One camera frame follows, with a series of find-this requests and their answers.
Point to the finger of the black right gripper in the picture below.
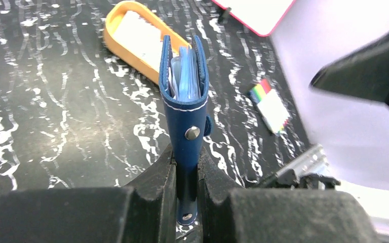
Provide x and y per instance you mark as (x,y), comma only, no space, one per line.
(363,73)

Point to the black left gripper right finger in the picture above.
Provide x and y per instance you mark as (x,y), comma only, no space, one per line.
(232,213)

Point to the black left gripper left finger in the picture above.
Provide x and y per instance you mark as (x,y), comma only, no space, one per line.
(144,210)

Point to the blue leather card holder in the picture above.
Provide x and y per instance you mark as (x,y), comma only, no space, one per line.
(184,85)

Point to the silver credit card stack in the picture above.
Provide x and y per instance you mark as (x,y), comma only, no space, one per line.
(140,38)

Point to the coloured marker pen set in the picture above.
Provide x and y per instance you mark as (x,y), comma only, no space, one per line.
(270,105)

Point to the pink framed whiteboard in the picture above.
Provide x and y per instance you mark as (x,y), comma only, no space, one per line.
(260,16)

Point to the yellow oval tray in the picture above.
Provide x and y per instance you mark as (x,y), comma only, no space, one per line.
(112,21)

